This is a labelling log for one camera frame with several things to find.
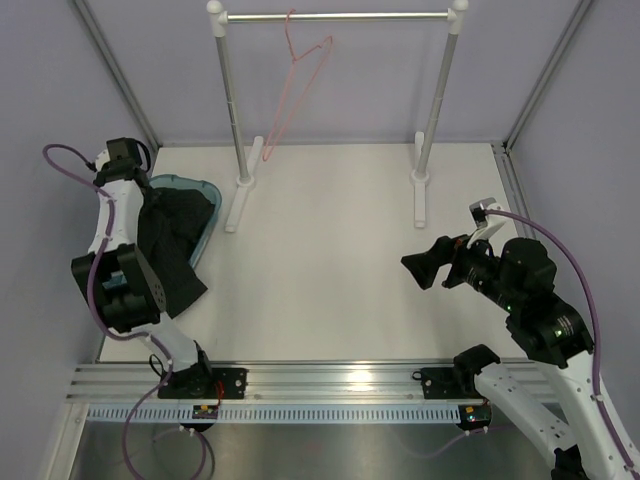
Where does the white and silver clothes rack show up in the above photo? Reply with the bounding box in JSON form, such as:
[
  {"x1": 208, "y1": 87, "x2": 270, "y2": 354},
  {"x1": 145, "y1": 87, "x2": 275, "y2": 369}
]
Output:
[{"x1": 205, "y1": 0, "x2": 470, "y2": 234}]

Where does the black pinstriped shirt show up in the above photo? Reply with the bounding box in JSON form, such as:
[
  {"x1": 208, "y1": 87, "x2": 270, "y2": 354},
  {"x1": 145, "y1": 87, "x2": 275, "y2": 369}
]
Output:
[{"x1": 137, "y1": 188, "x2": 215, "y2": 318}]

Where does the aluminium frame post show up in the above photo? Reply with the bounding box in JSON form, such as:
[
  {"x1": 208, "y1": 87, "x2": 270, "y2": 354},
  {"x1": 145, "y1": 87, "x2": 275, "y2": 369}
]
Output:
[
  {"x1": 68, "y1": 0, "x2": 162, "y2": 153},
  {"x1": 501, "y1": 0, "x2": 598, "y2": 154}
]

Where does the left aluminium frame post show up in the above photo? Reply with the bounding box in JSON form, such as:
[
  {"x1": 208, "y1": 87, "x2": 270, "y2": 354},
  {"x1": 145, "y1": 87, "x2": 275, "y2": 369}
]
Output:
[{"x1": 68, "y1": 0, "x2": 162, "y2": 153}]

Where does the teal plastic tray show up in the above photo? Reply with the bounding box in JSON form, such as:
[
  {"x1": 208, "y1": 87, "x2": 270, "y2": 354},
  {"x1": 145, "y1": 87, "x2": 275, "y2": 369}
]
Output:
[{"x1": 114, "y1": 174, "x2": 222, "y2": 271}]

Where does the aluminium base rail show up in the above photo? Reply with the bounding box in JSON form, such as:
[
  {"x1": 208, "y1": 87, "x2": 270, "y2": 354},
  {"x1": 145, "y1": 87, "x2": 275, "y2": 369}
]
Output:
[{"x1": 63, "y1": 360, "x2": 482, "y2": 406}]

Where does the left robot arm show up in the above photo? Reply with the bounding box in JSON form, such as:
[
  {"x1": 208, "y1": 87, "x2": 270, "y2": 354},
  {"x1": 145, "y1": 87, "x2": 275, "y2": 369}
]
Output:
[{"x1": 71, "y1": 137, "x2": 216, "y2": 399}]

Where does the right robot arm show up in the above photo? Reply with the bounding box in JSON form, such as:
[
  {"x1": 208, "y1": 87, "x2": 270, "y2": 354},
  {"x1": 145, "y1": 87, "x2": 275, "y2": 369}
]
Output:
[{"x1": 401, "y1": 235, "x2": 639, "y2": 479}]

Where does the white slotted cable duct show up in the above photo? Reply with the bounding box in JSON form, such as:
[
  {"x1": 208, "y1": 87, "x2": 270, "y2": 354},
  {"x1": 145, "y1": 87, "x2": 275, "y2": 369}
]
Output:
[{"x1": 87, "y1": 403, "x2": 461, "y2": 424}]

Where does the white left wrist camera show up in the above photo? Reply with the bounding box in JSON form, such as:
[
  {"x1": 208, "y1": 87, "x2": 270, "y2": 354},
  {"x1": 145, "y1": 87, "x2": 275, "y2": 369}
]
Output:
[{"x1": 86, "y1": 149, "x2": 110, "y2": 173}]

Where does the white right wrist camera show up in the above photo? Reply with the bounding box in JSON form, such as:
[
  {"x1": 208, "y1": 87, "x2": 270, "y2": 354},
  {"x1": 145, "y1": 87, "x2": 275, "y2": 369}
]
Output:
[{"x1": 466, "y1": 197, "x2": 506, "y2": 250}]

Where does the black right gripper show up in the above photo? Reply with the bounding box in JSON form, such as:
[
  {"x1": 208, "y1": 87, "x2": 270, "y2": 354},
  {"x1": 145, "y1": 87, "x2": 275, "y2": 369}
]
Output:
[{"x1": 401, "y1": 225, "x2": 521, "y2": 313}]

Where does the right aluminium frame post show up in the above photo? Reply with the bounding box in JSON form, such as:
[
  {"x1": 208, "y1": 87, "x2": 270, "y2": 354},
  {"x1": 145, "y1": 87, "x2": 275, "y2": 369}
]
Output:
[{"x1": 501, "y1": 0, "x2": 598, "y2": 154}]

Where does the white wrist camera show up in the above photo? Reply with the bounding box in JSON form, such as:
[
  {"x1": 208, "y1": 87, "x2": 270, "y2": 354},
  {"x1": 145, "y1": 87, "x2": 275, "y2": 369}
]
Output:
[
  {"x1": 86, "y1": 149, "x2": 110, "y2": 173},
  {"x1": 466, "y1": 197, "x2": 506, "y2": 250}
]

